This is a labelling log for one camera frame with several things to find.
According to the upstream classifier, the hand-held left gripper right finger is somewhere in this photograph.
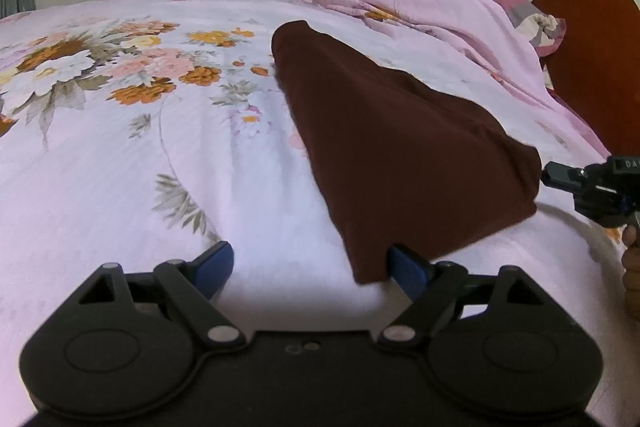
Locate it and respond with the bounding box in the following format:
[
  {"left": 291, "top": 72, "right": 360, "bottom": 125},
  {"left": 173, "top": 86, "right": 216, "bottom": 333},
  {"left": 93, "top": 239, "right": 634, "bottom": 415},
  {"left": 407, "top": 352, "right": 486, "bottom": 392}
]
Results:
[{"left": 377, "top": 244, "right": 542, "bottom": 350}]

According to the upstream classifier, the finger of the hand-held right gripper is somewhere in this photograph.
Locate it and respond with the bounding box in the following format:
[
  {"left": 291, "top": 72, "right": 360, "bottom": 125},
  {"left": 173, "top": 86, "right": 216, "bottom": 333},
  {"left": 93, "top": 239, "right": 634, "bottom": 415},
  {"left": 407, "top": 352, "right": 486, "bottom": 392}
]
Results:
[{"left": 541, "top": 160, "right": 609, "bottom": 198}]

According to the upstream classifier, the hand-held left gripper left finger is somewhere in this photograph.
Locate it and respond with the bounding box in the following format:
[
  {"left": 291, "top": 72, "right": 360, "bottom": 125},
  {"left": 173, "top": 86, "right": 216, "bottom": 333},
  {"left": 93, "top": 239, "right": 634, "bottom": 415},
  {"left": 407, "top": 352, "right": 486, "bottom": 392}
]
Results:
[{"left": 79, "top": 241, "right": 247, "bottom": 350}]

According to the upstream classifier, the maroon cloth garment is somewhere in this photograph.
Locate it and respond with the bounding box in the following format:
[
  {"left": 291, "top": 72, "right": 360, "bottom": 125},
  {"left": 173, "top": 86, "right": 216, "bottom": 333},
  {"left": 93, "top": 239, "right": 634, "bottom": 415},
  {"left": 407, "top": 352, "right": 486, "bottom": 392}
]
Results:
[{"left": 270, "top": 20, "right": 544, "bottom": 286}]

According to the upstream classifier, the person's right hand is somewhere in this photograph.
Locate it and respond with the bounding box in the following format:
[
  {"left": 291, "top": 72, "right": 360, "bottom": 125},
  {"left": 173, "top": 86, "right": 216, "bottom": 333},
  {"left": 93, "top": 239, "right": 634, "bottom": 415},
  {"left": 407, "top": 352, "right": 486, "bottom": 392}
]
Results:
[{"left": 620, "top": 224, "right": 640, "bottom": 324}]

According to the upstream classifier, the brown wooden headboard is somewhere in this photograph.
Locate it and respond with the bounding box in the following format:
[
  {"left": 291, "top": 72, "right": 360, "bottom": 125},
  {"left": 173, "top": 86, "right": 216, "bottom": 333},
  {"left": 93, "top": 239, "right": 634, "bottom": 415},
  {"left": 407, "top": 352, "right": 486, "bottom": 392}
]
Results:
[{"left": 470, "top": 0, "right": 640, "bottom": 159}]

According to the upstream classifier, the bed with floral pink sheet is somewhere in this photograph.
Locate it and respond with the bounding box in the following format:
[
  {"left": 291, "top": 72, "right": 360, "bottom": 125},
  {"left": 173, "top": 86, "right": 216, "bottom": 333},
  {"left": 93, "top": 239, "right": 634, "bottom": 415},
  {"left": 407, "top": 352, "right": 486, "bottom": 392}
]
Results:
[{"left": 0, "top": 0, "right": 640, "bottom": 427}]

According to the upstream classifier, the pink blanket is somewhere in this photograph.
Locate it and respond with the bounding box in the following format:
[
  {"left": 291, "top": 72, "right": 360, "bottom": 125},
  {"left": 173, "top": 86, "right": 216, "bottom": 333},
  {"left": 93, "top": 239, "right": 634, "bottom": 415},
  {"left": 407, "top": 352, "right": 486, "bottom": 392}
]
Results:
[{"left": 286, "top": 0, "right": 617, "bottom": 158}]

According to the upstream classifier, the grey striped pillow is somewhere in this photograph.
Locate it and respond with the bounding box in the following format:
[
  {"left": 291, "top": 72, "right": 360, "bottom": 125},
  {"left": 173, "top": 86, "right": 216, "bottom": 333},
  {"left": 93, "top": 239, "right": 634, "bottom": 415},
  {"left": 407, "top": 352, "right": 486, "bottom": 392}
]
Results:
[{"left": 375, "top": 0, "right": 567, "bottom": 58}]

